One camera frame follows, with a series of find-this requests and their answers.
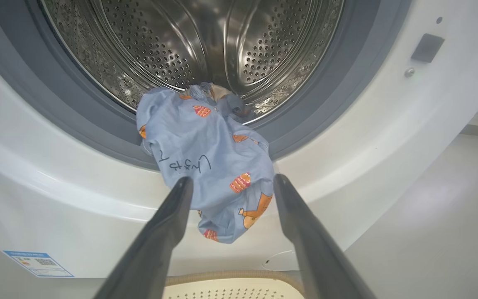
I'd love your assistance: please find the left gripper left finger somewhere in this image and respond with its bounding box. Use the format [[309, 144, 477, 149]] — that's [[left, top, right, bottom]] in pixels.
[[93, 176, 194, 299]]

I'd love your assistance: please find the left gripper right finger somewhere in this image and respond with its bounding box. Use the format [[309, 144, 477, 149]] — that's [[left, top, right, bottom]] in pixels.
[[273, 174, 378, 299]]

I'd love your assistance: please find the blue cartoon print garment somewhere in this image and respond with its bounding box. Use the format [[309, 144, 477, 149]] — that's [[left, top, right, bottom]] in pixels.
[[136, 82, 276, 244]]

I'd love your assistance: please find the blue garment with cream lining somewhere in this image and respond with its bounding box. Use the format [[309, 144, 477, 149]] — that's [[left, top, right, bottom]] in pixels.
[[208, 84, 233, 102]]

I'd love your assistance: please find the white front-load washing machine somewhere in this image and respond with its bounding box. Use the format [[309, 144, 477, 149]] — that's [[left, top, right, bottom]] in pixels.
[[0, 0, 478, 279]]

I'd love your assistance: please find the cream basket with brown rim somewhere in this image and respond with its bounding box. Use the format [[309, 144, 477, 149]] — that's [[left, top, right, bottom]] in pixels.
[[162, 270, 306, 299]]

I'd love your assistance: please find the blue energy label sticker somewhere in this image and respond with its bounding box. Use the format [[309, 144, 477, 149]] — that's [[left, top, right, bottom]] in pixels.
[[3, 250, 75, 278]]

